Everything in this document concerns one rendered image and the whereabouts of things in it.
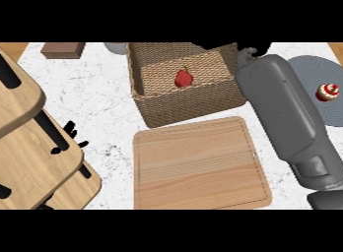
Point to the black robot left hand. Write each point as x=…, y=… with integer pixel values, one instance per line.
x=70, y=129

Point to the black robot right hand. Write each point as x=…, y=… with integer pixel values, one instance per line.
x=255, y=45

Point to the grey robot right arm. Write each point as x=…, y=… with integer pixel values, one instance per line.
x=286, y=111

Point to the red bell pepper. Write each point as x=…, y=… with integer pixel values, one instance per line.
x=184, y=79

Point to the woven wicker basket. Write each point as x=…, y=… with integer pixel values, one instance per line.
x=189, y=105

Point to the pale wooden cutting board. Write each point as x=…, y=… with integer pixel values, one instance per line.
x=199, y=167

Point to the wooden tiered rack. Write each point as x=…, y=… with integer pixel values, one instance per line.
x=20, y=147

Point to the red and white cupcake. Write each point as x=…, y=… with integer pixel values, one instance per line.
x=328, y=92

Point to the brown wooden block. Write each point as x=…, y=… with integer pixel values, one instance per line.
x=63, y=50

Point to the round grey placemat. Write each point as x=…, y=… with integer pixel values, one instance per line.
x=335, y=111

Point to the grey round container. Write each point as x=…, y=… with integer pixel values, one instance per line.
x=116, y=47

